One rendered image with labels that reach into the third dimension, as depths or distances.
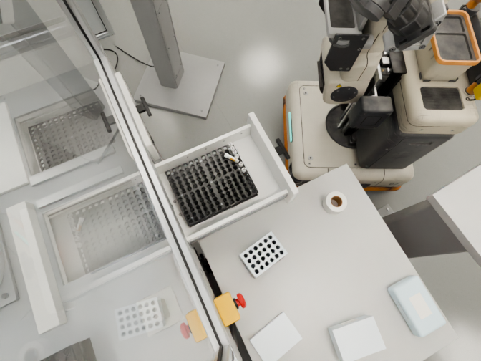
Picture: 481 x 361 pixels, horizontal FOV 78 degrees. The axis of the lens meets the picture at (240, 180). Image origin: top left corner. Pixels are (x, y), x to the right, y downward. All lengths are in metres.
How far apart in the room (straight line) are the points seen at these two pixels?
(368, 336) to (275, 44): 1.94
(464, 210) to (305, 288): 0.62
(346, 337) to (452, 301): 1.21
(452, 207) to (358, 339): 0.56
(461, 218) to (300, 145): 0.79
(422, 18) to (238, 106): 1.38
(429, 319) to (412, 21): 0.80
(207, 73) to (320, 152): 0.97
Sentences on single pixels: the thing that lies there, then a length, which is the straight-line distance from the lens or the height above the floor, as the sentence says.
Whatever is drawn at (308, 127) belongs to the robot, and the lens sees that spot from 1.70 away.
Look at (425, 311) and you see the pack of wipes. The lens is 1.09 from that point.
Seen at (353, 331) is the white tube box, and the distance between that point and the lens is 0.99.
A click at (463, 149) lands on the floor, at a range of 2.42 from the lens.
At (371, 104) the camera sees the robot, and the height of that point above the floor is 0.75.
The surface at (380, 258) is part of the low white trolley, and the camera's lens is 1.08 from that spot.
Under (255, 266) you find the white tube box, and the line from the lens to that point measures 0.93.
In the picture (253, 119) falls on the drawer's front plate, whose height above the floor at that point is 0.93.
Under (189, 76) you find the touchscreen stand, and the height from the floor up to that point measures 0.04.
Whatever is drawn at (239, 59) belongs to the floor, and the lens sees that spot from 2.27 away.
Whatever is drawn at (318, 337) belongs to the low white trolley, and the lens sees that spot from 1.02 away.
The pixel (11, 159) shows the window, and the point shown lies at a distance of 0.21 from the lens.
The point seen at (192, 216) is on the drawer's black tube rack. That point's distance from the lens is 0.85.
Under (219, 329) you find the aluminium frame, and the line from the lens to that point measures 0.75.
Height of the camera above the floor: 1.73
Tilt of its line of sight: 72 degrees down
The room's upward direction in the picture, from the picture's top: 5 degrees clockwise
